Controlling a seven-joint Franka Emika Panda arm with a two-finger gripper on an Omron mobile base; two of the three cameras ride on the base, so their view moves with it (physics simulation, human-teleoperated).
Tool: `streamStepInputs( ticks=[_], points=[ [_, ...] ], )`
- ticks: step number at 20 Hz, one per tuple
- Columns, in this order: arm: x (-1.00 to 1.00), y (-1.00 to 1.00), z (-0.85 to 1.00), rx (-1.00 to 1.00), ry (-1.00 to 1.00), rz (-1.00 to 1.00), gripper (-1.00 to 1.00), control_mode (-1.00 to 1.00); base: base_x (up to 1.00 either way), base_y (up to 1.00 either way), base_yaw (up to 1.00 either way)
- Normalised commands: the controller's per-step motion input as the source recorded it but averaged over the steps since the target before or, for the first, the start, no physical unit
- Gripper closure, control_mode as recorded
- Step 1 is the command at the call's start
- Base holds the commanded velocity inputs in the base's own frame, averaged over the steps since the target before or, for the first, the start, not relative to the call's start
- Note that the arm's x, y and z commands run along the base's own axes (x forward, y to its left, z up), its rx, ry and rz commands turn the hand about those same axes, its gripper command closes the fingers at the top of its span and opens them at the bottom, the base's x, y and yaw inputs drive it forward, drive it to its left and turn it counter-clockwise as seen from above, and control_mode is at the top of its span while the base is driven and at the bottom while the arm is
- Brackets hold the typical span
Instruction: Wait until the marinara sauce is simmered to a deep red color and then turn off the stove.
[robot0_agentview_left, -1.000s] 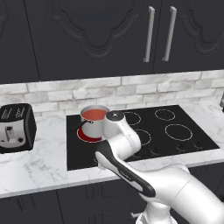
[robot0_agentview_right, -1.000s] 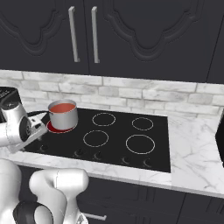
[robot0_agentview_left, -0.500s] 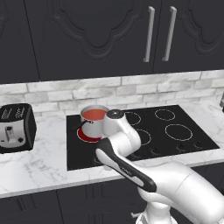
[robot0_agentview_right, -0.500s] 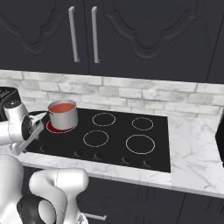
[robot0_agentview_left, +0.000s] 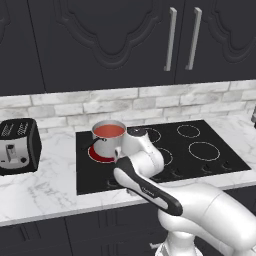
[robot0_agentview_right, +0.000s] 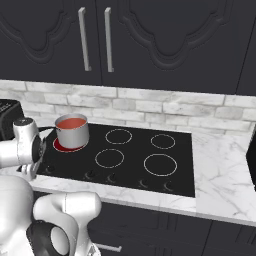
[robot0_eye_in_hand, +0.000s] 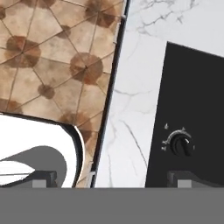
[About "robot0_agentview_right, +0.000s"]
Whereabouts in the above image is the grey cupboard handle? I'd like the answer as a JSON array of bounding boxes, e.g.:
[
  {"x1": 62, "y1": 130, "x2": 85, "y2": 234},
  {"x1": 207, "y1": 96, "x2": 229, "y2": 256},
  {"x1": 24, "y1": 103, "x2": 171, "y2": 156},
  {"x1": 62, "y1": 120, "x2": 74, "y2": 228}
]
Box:
[
  {"x1": 103, "y1": 6, "x2": 115, "y2": 73},
  {"x1": 77, "y1": 6, "x2": 93, "y2": 72}
]

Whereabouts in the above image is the grey drawer handle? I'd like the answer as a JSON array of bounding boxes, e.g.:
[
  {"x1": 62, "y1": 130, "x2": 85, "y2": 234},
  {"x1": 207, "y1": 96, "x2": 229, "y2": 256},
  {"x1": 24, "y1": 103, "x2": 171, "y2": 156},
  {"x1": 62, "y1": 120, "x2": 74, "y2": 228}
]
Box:
[{"x1": 95, "y1": 242, "x2": 123, "y2": 254}]

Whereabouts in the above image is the black toaster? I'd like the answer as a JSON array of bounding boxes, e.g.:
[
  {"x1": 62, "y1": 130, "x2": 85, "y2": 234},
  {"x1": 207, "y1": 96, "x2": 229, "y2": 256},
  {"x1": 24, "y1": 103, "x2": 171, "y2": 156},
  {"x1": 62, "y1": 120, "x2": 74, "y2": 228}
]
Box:
[{"x1": 0, "y1": 98, "x2": 26, "y2": 141}]

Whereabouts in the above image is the grey pot with red sauce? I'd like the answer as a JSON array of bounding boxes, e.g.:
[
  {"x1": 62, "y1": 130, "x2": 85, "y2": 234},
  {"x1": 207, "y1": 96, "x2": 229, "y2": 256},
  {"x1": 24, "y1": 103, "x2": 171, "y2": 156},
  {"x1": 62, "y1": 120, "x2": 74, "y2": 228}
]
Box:
[{"x1": 37, "y1": 113, "x2": 91, "y2": 150}]

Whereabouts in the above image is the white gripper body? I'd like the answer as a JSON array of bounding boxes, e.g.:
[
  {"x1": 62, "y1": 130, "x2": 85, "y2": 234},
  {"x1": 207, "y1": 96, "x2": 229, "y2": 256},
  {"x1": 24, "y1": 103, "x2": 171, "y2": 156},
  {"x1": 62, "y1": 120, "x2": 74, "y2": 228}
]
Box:
[{"x1": 17, "y1": 135, "x2": 48, "y2": 182}]

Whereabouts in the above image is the black cupboard door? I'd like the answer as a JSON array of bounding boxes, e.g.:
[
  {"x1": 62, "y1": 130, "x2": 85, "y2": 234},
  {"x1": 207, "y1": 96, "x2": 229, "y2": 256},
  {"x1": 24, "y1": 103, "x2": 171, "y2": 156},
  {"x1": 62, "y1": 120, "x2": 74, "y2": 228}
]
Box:
[
  {"x1": 95, "y1": 0, "x2": 256, "y2": 96},
  {"x1": 235, "y1": 19, "x2": 256, "y2": 98},
  {"x1": 0, "y1": 0, "x2": 103, "y2": 87}
]

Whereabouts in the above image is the black hob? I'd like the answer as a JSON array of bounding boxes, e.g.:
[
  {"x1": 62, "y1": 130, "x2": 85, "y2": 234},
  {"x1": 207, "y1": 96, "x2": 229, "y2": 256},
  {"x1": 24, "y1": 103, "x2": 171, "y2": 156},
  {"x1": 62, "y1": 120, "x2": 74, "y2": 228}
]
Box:
[{"x1": 34, "y1": 122, "x2": 196, "y2": 199}]

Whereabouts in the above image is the black appliance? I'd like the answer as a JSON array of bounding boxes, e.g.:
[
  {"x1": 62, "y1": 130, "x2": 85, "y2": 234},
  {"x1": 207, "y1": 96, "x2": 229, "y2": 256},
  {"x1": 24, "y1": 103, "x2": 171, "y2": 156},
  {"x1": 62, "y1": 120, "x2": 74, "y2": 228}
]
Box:
[{"x1": 245, "y1": 129, "x2": 256, "y2": 193}]

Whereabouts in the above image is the black drawer front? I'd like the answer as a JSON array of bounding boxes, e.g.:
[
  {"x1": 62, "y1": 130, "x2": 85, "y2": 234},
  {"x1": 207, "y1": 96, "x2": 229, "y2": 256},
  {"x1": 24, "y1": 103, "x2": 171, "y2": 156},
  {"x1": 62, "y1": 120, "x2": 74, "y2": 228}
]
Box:
[
  {"x1": 33, "y1": 190, "x2": 214, "y2": 256},
  {"x1": 201, "y1": 219, "x2": 256, "y2": 256}
]

